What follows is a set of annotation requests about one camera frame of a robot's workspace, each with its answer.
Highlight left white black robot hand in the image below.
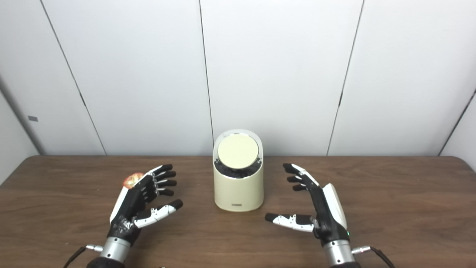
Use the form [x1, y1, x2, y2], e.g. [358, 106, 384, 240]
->
[107, 164, 184, 246]

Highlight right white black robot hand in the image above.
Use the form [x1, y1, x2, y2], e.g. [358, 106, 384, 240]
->
[265, 163, 351, 247]

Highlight red apple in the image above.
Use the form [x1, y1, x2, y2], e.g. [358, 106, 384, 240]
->
[124, 173, 145, 189]

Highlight cream round bin lid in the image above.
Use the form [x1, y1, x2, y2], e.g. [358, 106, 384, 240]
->
[218, 133, 259, 169]

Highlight cream-colored bin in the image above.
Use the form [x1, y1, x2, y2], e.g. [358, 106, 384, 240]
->
[213, 129, 264, 212]

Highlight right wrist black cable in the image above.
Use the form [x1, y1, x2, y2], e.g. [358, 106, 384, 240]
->
[351, 246, 395, 268]

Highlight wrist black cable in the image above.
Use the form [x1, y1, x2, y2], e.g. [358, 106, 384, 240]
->
[63, 244, 104, 268]
[351, 246, 395, 268]

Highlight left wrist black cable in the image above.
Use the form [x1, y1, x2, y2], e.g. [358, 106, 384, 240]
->
[63, 244, 104, 268]

